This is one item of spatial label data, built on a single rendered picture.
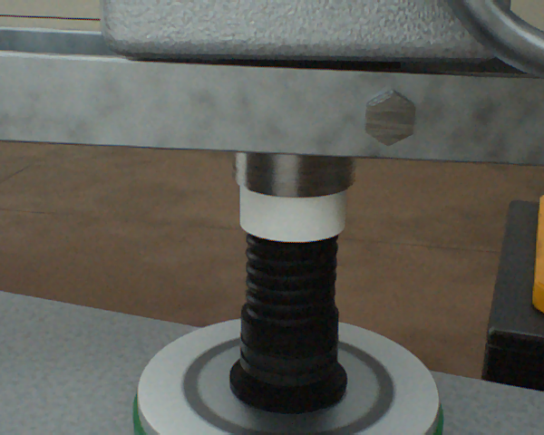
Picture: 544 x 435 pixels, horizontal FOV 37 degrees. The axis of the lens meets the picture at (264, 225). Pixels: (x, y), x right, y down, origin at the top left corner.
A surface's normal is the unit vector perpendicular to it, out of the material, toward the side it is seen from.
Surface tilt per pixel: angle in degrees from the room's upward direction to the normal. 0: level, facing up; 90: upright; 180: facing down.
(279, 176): 90
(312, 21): 90
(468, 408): 0
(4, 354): 0
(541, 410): 0
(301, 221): 90
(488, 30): 109
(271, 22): 90
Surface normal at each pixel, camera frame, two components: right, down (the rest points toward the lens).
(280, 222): -0.30, 0.32
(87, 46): -0.01, 0.34
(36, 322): 0.01, -0.94
